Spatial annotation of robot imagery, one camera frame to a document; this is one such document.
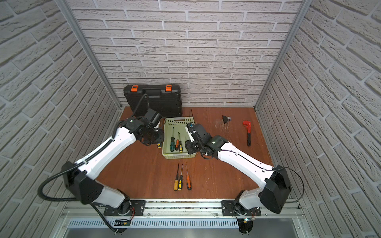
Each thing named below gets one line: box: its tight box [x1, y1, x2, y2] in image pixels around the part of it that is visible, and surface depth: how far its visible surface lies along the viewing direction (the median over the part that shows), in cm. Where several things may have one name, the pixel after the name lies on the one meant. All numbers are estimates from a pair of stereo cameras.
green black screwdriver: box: [169, 126, 176, 153], surface depth 96 cm
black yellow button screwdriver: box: [177, 163, 184, 191], surface depth 82 cm
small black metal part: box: [221, 115, 232, 124], surface depth 112 cm
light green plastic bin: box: [162, 116, 197, 160], surface depth 99 cm
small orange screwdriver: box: [174, 131, 180, 151], surface depth 96 cm
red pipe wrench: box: [242, 120, 252, 147], surface depth 108 cm
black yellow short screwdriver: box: [178, 132, 184, 154], surface depth 96 cm
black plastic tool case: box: [123, 83, 183, 118], surface depth 94 cm
